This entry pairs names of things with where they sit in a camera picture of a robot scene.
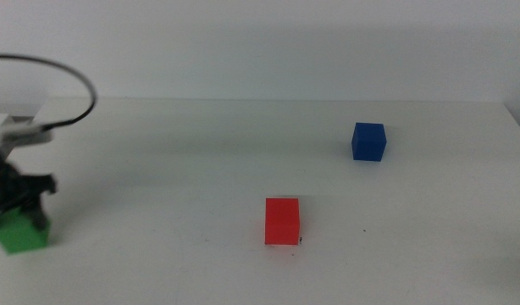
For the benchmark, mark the red cube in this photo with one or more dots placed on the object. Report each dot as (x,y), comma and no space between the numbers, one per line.
(281,222)

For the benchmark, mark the blue cube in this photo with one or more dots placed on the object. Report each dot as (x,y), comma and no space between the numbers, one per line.
(368,144)

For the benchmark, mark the green cube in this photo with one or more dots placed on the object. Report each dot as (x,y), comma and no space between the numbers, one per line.
(18,237)

